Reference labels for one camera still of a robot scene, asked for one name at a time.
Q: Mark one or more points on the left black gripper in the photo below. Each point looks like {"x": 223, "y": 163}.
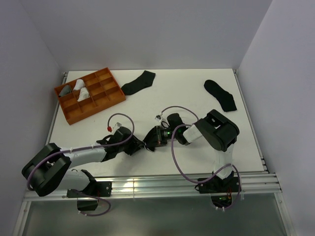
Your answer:
{"x": 135, "y": 143}

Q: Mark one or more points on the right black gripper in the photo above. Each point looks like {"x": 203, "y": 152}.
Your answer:
{"x": 161, "y": 141}

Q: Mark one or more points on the black sock with white stripes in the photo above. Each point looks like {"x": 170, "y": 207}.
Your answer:
{"x": 149, "y": 143}

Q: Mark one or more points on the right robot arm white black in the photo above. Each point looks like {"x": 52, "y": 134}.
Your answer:
{"x": 220, "y": 132}

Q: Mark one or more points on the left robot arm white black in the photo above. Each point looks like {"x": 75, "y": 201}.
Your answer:
{"x": 52, "y": 169}

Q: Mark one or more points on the black sock top centre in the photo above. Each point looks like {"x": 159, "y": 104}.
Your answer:
{"x": 145, "y": 80}

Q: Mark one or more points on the orange compartment tray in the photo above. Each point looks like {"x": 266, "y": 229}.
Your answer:
{"x": 104, "y": 91}

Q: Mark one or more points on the lower white rolled sock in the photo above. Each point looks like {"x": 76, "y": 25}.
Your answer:
{"x": 84, "y": 94}

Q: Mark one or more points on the white rolled sock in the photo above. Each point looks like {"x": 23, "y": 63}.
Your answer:
{"x": 84, "y": 94}
{"x": 79, "y": 85}

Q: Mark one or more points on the black sock top right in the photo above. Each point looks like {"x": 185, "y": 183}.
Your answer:
{"x": 224, "y": 98}

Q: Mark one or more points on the upper white rolled sock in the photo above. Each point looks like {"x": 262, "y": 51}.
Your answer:
{"x": 79, "y": 85}

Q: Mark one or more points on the grey rolled sock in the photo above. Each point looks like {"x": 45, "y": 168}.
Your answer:
{"x": 65, "y": 91}

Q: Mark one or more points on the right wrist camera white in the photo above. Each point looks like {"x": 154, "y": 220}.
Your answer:
{"x": 159, "y": 118}

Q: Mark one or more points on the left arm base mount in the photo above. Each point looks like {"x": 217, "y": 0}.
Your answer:
{"x": 103, "y": 189}

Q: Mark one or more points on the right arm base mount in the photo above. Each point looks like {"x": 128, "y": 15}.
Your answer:
{"x": 217, "y": 185}

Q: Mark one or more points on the aluminium frame rail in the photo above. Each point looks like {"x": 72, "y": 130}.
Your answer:
{"x": 167, "y": 204}

